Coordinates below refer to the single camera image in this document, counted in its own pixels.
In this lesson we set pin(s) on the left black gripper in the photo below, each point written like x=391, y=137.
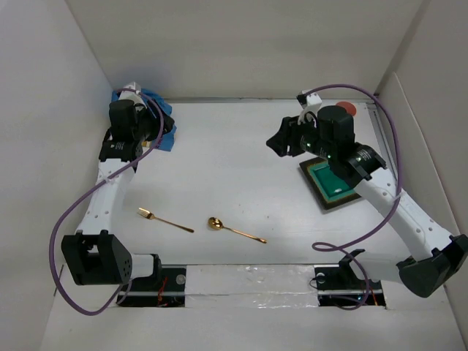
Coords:
x=153, y=114

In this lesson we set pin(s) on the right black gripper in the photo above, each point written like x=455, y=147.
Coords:
x=290, y=130

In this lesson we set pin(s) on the blue yellow printed cloth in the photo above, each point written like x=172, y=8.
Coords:
x=124, y=120

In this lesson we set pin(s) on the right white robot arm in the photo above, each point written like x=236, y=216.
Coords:
x=435, y=254

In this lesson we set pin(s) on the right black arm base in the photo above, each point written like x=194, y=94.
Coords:
x=338, y=286

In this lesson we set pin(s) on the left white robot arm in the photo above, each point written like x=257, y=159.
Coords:
x=94, y=254

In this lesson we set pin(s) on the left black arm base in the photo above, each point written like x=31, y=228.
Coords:
x=166, y=291

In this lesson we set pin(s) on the green square plate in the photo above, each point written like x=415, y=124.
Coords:
x=330, y=191

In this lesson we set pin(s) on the pink plastic cup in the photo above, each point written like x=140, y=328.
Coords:
x=348, y=106

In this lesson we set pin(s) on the gold fork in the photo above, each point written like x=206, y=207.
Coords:
x=150, y=216

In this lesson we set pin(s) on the gold spoon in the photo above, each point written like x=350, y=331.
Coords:
x=216, y=224

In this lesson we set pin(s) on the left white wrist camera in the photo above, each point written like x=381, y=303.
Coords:
x=133, y=91

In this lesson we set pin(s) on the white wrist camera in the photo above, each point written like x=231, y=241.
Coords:
x=311, y=103
x=133, y=91

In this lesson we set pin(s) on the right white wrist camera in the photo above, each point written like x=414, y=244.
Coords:
x=311, y=103

